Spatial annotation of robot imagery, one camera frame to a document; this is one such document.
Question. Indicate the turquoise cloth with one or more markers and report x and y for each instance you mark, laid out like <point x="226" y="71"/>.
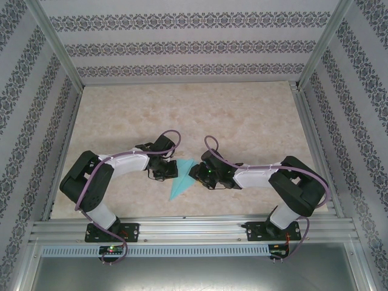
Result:
<point x="182" y="182"/>

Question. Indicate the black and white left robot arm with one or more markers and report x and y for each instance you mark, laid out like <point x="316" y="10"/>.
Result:
<point x="85" y="182"/>

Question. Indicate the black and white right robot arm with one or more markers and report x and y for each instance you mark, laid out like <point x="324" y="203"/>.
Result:
<point x="297" y="194"/>

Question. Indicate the grey sheet metal panel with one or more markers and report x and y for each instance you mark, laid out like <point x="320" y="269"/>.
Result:
<point x="194" y="276"/>

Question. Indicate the aluminium mounting rail beam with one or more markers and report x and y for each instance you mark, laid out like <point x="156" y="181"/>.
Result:
<point x="188" y="230"/>

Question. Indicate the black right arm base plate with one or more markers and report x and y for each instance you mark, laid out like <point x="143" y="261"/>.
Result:
<point x="253" y="233"/>

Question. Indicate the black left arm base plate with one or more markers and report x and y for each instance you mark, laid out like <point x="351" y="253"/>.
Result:
<point x="133" y="232"/>

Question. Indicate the aluminium table side rail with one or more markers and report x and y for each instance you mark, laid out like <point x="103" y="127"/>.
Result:
<point x="309" y="127"/>
<point x="72" y="121"/>

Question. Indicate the aluminium frame post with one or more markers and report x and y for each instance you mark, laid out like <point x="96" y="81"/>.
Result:
<point x="325" y="39"/>
<point x="54" y="39"/>

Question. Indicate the aluminium frame bar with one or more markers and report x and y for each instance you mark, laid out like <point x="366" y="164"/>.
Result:
<point x="365" y="269"/>
<point x="25" y="272"/>

